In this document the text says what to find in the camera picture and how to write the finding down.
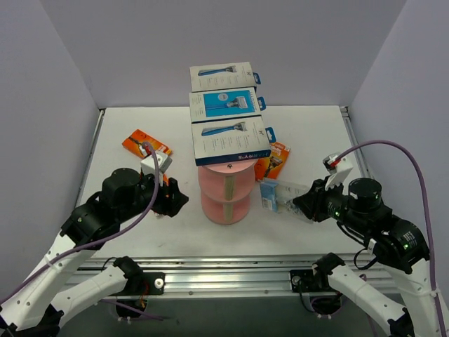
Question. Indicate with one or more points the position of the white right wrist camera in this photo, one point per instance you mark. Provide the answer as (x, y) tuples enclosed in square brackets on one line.
[(338, 169)]

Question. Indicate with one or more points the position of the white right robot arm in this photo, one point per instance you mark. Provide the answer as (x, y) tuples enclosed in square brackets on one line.
[(396, 288)]

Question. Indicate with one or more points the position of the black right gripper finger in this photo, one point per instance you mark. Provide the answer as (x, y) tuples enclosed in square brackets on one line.
[(316, 216), (310, 200)]

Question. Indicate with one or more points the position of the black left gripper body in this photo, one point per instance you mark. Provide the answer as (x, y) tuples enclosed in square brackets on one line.
[(168, 198)]

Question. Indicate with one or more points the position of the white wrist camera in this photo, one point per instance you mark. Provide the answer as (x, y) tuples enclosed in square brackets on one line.
[(159, 166), (338, 169)]

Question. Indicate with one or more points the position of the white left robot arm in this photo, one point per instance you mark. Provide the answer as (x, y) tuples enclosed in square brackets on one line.
[(40, 306)]

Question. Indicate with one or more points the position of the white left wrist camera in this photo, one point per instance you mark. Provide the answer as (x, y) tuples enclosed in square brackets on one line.
[(159, 166)]

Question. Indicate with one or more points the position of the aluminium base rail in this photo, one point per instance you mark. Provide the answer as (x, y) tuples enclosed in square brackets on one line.
[(224, 276)]

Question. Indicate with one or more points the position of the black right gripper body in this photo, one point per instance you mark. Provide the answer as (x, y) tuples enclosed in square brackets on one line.
[(319, 202)]

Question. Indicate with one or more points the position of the blue Harry's razor box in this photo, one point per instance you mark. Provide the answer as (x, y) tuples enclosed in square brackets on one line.
[(225, 104), (223, 76)]

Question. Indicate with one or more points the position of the pink three-tier wooden shelf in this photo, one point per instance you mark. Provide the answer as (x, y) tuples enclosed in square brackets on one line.
[(225, 190)]

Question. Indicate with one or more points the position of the blister razor pack blue card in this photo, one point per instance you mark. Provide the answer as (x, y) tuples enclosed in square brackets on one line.
[(277, 196)]

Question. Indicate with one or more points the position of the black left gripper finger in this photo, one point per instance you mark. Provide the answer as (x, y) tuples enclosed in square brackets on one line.
[(174, 205), (176, 197)]

